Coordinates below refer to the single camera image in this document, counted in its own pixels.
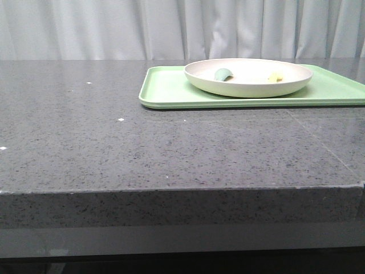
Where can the white round plate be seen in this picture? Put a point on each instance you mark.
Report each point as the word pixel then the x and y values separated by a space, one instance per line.
pixel 250 77

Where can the yellow plastic fork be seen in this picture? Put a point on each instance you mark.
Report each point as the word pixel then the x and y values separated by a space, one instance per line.
pixel 275 77

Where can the light green serving tray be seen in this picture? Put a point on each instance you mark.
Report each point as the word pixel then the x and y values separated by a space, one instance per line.
pixel 167 88

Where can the pale green spoon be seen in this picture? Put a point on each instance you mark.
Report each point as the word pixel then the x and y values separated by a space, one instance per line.
pixel 222 74

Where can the white pleated curtain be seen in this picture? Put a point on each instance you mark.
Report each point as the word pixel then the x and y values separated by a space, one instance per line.
pixel 145 30

